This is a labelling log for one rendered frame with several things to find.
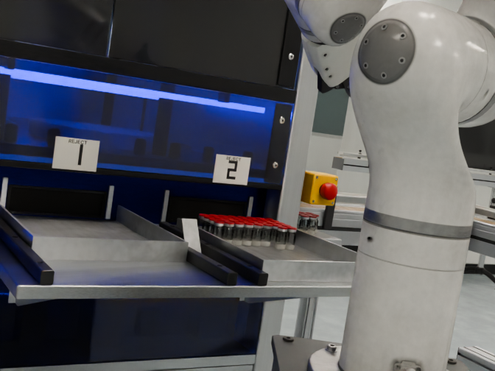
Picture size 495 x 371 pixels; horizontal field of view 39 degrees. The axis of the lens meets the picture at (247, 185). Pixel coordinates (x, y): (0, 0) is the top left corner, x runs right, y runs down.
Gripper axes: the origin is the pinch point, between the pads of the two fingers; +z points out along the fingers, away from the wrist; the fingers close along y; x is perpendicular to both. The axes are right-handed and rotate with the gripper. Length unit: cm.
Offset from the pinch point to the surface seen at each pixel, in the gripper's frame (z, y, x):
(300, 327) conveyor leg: 84, 39, -13
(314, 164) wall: 515, -23, -347
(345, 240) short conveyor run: 75, 16, -20
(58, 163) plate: 1, 50, -31
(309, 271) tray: 16.9, 25.0, 11.4
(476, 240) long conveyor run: 110, -15, -12
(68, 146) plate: 1, 46, -32
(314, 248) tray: 38.6, 22.4, -3.5
